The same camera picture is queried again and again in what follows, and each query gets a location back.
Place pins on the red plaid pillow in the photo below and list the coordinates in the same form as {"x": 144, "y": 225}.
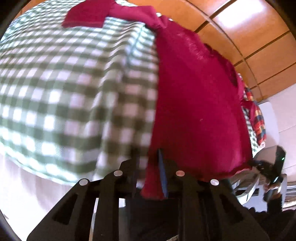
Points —
{"x": 254, "y": 112}

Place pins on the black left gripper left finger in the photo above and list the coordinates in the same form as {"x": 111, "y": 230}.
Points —
{"x": 91, "y": 207}

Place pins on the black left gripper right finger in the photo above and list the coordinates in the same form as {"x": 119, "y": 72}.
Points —
{"x": 205, "y": 211}

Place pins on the crimson red garment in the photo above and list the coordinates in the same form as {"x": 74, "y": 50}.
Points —
{"x": 199, "y": 123}

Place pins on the green white checkered bedsheet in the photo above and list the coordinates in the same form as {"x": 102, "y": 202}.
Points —
{"x": 75, "y": 101}

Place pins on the person's right hand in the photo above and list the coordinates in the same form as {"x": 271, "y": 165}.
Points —
{"x": 271, "y": 190}

